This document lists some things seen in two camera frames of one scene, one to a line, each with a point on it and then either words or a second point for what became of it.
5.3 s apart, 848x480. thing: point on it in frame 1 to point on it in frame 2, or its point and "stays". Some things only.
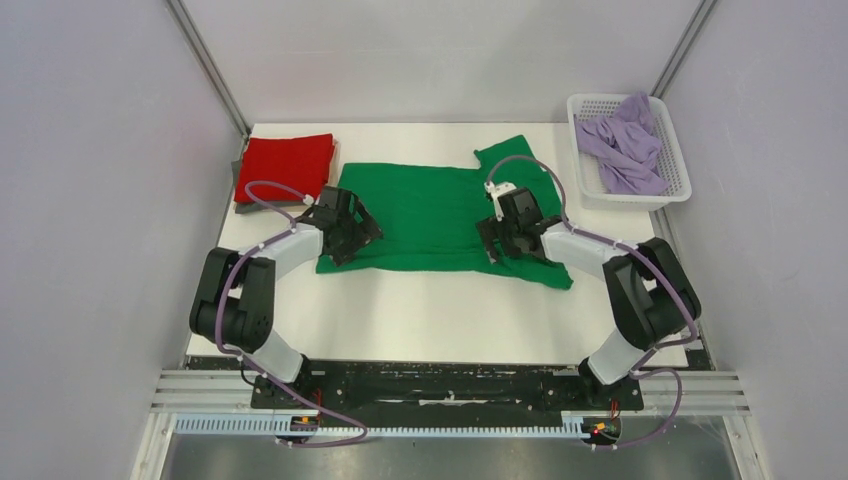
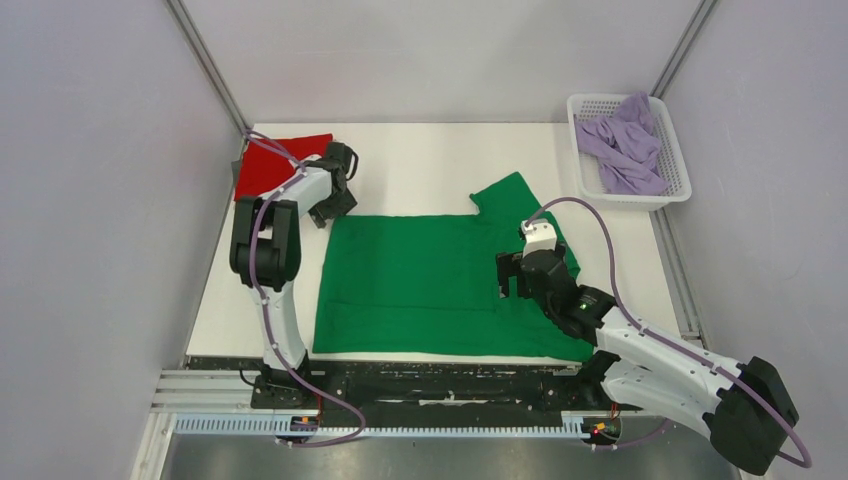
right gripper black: x=491 y=230 to x=508 y=267
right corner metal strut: x=682 y=46 stays
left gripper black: x=364 y=232 to x=319 y=214
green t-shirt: x=429 y=216 to x=428 y=285
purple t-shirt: x=627 y=147 stays
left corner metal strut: x=209 y=66 stays
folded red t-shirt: x=301 y=163 stays
